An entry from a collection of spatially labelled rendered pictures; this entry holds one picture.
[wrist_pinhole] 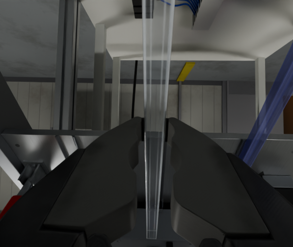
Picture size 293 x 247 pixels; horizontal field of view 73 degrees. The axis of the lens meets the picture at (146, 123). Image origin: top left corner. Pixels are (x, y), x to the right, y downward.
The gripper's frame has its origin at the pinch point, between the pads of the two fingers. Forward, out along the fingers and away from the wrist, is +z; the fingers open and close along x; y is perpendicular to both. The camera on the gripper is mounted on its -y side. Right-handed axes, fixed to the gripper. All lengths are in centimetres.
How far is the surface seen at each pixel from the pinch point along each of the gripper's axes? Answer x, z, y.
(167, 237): 2.3, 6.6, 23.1
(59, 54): -23.8, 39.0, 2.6
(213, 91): 103, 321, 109
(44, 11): -89, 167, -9
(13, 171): -19.3, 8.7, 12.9
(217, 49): 25, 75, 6
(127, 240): -3.7, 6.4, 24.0
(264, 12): 31, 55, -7
